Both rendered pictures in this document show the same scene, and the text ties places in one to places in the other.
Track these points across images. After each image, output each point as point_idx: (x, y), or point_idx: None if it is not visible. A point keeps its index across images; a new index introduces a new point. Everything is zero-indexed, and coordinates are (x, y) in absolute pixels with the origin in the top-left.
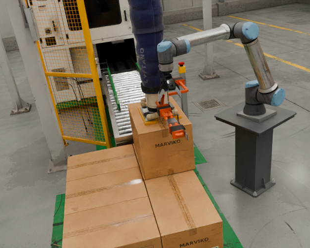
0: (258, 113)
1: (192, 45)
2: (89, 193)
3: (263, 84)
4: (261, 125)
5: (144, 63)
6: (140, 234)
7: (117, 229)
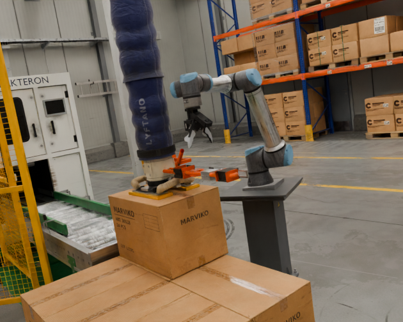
0: (268, 181)
1: None
2: (96, 317)
3: (272, 141)
4: (279, 190)
5: (146, 118)
6: None
7: None
